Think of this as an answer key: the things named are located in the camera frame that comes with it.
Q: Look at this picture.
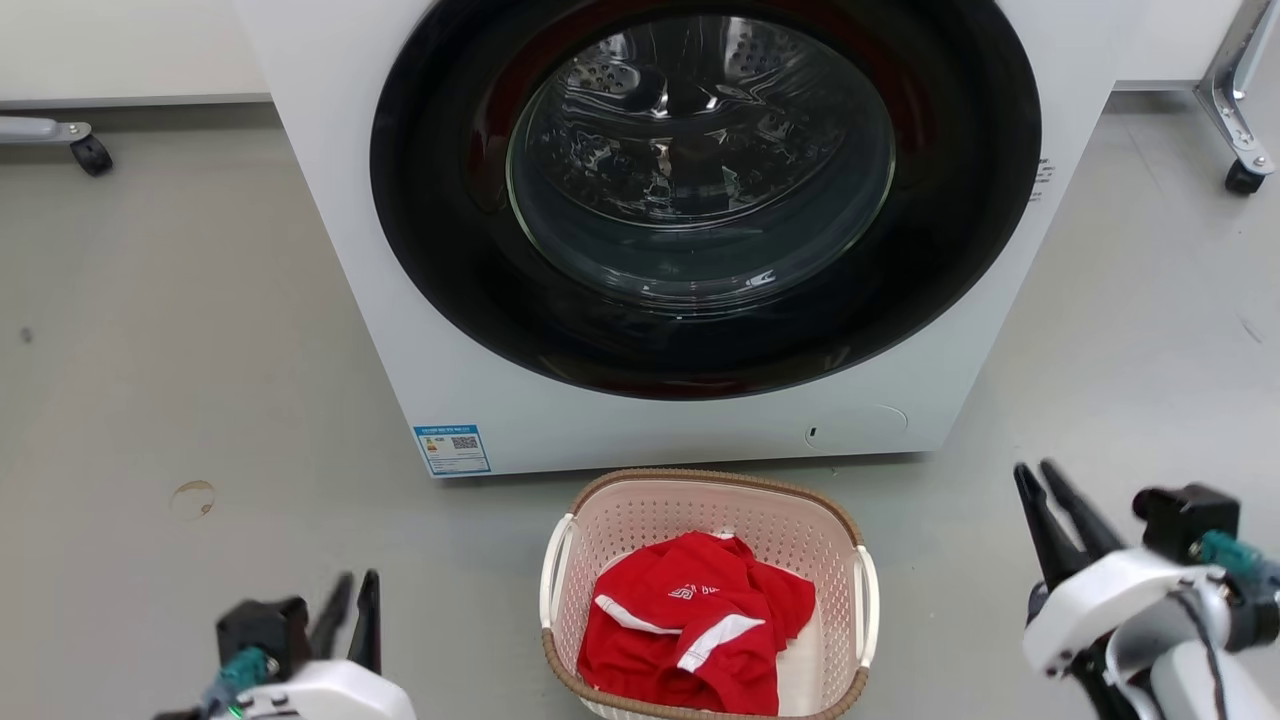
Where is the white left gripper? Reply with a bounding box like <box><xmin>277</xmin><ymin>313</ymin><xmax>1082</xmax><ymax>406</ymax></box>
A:
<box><xmin>231</xmin><ymin>569</ymin><xmax>418</xmax><ymax>720</ymax></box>

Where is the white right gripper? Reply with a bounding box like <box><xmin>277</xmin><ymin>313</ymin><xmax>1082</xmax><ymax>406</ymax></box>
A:
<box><xmin>1012</xmin><ymin>459</ymin><xmax>1227</xmax><ymax>681</ymax></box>

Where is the beige plastic laundry basket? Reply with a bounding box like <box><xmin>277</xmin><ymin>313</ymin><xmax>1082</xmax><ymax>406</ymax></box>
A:
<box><xmin>540</xmin><ymin>467</ymin><xmax>882</xmax><ymax>720</ymax></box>

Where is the blue energy label sticker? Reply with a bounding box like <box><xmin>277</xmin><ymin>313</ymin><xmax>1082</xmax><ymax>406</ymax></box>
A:
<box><xmin>412</xmin><ymin>423</ymin><xmax>493</xmax><ymax>478</ymax></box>

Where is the round white filter cover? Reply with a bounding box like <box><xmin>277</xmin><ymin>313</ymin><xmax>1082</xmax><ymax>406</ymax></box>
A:
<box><xmin>804</xmin><ymin>404</ymin><xmax>910</xmax><ymax>452</ymax></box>

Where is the red sports garment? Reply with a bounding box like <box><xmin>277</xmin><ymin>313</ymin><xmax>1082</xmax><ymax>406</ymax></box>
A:
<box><xmin>576</xmin><ymin>530</ymin><xmax>818</xmax><ymax>718</ymax></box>

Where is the white front-load washing machine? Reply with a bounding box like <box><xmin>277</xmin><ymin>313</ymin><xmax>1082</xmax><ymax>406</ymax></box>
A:
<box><xmin>231</xmin><ymin>0</ymin><xmax>1153</xmax><ymax>480</ymax></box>

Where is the black round washer door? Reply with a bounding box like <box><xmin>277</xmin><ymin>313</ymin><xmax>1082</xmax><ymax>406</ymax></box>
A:
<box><xmin>369</xmin><ymin>0</ymin><xmax>1044</xmax><ymax>402</ymax></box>

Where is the grey leg with black caster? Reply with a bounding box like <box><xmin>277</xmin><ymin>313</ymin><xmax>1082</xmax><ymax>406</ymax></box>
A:
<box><xmin>0</xmin><ymin>114</ymin><xmax>115</xmax><ymax>179</ymax></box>

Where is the teal left camera connector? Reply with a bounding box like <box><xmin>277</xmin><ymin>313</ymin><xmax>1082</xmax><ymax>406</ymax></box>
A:
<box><xmin>203</xmin><ymin>645</ymin><xmax>278</xmax><ymax>717</ymax></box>

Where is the teal camera connector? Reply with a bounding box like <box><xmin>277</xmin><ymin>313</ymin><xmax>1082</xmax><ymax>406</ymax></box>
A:
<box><xmin>1194</xmin><ymin>529</ymin><xmax>1280</xmax><ymax>603</ymax></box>
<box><xmin>203</xmin><ymin>645</ymin><xmax>278</xmax><ymax>717</ymax></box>

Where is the teal right camera connector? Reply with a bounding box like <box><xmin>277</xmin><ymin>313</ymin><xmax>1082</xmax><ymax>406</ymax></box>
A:
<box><xmin>1194</xmin><ymin>529</ymin><xmax>1280</xmax><ymax>603</ymax></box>

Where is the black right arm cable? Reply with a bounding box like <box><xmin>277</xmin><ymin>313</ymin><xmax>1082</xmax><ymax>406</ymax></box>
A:
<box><xmin>1172</xmin><ymin>588</ymin><xmax>1233</xmax><ymax>720</ymax></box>

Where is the metal frame leg with caster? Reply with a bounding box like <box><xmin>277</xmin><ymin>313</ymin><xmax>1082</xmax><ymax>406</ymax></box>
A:
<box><xmin>1194</xmin><ymin>0</ymin><xmax>1280</xmax><ymax>197</ymax></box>

